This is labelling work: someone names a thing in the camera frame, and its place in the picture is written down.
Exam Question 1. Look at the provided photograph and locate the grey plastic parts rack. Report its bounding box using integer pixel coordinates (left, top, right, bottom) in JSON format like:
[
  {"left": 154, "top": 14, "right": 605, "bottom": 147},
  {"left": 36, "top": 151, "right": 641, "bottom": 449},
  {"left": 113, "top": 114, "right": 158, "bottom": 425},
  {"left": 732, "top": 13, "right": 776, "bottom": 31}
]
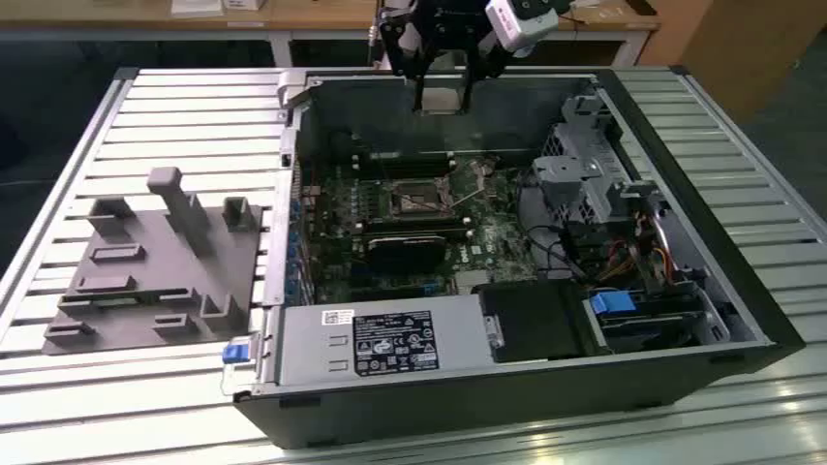
[{"left": 38, "top": 167, "right": 269, "bottom": 357}]

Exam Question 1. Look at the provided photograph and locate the small silver CPU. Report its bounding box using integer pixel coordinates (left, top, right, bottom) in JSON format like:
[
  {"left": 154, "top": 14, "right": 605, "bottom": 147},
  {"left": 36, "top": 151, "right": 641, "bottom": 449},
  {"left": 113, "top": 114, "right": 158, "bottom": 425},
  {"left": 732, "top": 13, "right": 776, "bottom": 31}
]
[{"left": 424, "top": 89, "right": 467, "bottom": 116}]

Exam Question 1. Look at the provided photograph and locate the silver bracket with screw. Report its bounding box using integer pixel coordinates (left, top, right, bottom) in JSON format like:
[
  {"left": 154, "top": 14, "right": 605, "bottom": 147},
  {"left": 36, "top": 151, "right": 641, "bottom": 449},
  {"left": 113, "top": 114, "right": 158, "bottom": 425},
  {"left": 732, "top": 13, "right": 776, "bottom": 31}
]
[{"left": 532, "top": 155, "right": 603, "bottom": 195}]

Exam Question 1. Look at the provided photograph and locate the silver metal drive cage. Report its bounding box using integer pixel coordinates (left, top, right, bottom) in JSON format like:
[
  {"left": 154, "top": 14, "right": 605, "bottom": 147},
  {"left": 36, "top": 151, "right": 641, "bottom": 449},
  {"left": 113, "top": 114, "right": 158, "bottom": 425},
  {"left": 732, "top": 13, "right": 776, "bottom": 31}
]
[{"left": 532, "top": 94, "right": 660, "bottom": 225}]

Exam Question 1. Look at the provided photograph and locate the wooden cabinet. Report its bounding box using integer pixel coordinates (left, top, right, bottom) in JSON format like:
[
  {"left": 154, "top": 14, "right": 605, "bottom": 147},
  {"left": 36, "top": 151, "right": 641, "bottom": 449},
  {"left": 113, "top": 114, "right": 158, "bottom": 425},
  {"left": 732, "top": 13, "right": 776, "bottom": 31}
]
[{"left": 675, "top": 0, "right": 827, "bottom": 125}]

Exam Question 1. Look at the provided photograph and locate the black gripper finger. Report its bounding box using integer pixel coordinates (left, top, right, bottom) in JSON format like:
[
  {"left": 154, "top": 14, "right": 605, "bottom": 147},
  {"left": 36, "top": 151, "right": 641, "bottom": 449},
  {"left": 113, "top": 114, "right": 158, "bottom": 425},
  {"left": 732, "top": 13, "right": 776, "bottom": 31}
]
[
  {"left": 460, "top": 46, "right": 509, "bottom": 113},
  {"left": 380, "top": 26, "right": 435, "bottom": 113}
]

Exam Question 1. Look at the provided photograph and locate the black open PC case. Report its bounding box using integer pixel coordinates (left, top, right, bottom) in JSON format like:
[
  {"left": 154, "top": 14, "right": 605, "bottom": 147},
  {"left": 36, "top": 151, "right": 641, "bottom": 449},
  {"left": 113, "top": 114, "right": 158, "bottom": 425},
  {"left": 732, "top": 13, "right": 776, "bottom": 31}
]
[{"left": 231, "top": 66, "right": 807, "bottom": 450}]

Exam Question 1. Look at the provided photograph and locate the blue case latch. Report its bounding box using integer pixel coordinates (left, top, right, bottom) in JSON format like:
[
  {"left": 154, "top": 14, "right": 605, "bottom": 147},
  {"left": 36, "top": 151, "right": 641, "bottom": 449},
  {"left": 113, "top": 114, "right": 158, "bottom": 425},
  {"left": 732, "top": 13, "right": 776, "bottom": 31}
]
[{"left": 218, "top": 336, "right": 255, "bottom": 365}]

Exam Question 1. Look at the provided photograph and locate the blue disk carrier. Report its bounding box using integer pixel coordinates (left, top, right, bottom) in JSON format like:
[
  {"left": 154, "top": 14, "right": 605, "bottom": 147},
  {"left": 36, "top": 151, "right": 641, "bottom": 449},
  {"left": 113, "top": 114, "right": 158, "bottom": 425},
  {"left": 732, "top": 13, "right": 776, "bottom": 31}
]
[{"left": 591, "top": 290, "right": 640, "bottom": 320}]

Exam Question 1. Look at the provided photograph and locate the silver power supply unit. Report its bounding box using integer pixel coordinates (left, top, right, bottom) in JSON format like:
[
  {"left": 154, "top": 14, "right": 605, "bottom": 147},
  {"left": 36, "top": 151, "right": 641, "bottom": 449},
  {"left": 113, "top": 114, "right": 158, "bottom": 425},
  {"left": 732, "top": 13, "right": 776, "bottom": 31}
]
[{"left": 257, "top": 294, "right": 504, "bottom": 388}]

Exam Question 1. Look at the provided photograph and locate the grey metal disk bay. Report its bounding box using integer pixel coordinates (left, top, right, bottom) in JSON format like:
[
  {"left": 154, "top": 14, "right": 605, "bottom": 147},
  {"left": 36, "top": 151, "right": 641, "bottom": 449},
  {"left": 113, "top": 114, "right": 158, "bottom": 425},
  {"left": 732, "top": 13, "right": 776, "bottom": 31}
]
[{"left": 580, "top": 278, "right": 759, "bottom": 356}]

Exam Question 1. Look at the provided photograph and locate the black graphics card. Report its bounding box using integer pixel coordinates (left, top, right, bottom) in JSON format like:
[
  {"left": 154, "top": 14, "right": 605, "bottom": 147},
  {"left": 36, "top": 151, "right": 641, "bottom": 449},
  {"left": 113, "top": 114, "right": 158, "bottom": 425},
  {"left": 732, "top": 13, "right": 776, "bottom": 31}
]
[{"left": 364, "top": 232, "right": 448, "bottom": 276}]

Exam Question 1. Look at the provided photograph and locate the coloured power wire bundle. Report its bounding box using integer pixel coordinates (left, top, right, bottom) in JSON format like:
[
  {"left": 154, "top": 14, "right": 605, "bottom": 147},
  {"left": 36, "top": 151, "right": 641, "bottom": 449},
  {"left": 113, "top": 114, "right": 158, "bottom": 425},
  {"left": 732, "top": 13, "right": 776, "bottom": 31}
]
[{"left": 597, "top": 232, "right": 679, "bottom": 293}]

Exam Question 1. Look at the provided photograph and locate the black RAM slot bank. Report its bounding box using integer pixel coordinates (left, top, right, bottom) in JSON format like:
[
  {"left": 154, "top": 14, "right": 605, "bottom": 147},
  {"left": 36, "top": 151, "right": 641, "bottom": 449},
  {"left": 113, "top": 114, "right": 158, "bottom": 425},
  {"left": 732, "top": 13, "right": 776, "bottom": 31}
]
[
  {"left": 357, "top": 149, "right": 455, "bottom": 178},
  {"left": 365, "top": 217, "right": 468, "bottom": 238}
]

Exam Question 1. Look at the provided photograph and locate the black wire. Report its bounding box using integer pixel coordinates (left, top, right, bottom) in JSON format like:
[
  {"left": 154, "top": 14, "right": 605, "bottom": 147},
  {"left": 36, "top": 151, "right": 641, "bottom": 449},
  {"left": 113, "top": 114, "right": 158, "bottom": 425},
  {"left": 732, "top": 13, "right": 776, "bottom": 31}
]
[{"left": 520, "top": 222, "right": 609, "bottom": 288}]

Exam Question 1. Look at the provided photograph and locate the CPU socket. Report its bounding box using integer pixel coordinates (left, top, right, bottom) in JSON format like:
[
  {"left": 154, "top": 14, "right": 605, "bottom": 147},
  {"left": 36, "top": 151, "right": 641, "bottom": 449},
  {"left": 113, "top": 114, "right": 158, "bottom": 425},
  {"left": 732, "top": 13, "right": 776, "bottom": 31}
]
[{"left": 384, "top": 178, "right": 455, "bottom": 222}]

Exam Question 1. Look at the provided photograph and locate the wooden desk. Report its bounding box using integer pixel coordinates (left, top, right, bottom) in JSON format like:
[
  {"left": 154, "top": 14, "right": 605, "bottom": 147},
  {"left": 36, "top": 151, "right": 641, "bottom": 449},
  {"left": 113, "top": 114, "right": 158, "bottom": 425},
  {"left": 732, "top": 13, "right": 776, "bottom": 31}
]
[{"left": 0, "top": 0, "right": 664, "bottom": 69}]

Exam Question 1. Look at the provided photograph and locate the silver chipset heat sink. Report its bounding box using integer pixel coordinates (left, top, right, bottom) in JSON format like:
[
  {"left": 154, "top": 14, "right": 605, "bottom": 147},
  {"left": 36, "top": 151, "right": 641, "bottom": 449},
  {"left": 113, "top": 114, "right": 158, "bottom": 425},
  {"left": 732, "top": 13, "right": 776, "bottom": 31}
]
[{"left": 455, "top": 270, "right": 493, "bottom": 295}]

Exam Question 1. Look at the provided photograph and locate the green motherboard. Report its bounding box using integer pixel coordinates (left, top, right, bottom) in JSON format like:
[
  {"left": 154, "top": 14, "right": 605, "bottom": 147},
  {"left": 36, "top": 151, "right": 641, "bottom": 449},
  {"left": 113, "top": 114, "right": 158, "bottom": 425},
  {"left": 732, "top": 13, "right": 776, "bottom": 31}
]
[{"left": 300, "top": 154, "right": 544, "bottom": 304}]

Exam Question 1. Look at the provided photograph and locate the white box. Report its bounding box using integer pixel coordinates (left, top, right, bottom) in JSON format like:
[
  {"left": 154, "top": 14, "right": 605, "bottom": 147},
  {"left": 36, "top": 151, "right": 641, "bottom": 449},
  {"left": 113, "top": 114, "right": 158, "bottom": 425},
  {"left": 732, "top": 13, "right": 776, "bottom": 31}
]
[{"left": 170, "top": 0, "right": 223, "bottom": 18}]

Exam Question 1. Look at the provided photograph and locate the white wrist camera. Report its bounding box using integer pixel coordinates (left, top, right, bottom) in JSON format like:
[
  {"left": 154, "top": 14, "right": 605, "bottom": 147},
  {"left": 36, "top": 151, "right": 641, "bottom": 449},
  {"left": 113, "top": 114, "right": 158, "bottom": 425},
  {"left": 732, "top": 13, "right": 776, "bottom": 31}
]
[{"left": 483, "top": 0, "right": 560, "bottom": 52}]

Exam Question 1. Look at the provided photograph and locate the metal socket cover frame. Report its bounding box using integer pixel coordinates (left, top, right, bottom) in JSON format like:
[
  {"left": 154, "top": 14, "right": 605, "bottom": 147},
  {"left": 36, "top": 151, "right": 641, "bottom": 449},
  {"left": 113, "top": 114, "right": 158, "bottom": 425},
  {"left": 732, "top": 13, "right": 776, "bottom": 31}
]
[{"left": 448, "top": 158, "right": 497, "bottom": 207}]

